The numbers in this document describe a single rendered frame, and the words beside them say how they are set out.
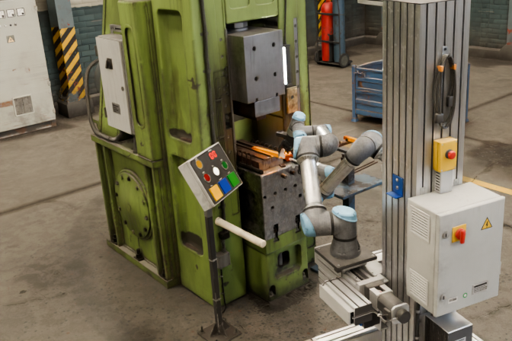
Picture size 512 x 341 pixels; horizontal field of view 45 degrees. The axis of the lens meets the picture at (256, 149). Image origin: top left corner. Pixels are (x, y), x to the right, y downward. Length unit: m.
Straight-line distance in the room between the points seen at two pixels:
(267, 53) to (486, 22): 8.18
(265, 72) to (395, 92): 1.25
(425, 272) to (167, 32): 2.14
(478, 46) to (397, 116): 9.11
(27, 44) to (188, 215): 4.90
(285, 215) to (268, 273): 0.40
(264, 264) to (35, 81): 5.34
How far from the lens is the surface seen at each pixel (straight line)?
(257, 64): 3.72
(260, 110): 3.79
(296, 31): 4.10
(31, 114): 8.78
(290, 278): 4.30
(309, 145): 3.16
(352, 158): 3.31
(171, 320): 4.20
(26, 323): 4.51
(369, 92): 7.71
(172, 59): 3.93
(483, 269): 2.85
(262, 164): 3.89
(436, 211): 2.59
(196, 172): 3.34
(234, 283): 4.25
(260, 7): 3.88
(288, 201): 4.04
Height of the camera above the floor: 2.32
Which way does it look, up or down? 19 degrees down
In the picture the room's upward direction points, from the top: 4 degrees counter-clockwise
